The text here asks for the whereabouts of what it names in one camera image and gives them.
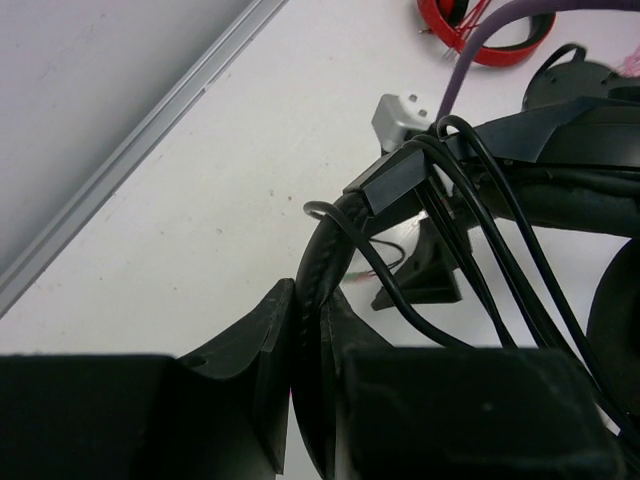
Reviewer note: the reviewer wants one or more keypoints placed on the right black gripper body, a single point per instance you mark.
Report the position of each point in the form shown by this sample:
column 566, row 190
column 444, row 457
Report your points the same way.
column 567, row 74

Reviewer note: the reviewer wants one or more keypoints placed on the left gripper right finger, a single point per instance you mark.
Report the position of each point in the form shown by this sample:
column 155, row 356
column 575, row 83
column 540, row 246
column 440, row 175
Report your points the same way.
column 437, row 413

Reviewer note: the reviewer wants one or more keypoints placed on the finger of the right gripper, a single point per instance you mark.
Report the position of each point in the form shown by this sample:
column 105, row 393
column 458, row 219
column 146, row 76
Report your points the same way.
column 427, row 275

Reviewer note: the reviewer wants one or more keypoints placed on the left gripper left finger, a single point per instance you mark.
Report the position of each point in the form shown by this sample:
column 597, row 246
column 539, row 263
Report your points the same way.
column 219, row 412

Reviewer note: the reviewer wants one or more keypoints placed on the black headset with cable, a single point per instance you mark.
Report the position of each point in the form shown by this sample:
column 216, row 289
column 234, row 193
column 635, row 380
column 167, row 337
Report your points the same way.
column 572, row 165

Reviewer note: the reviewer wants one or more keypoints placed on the pink headphones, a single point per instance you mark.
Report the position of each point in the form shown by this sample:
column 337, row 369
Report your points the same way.
column 630, row 65

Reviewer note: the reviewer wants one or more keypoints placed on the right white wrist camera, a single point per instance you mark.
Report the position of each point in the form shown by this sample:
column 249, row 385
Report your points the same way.
column 398, row 117

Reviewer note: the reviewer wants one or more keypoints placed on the aluminium table frame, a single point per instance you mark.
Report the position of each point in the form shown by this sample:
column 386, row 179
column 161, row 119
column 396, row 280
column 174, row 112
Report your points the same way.
column 88, row 89

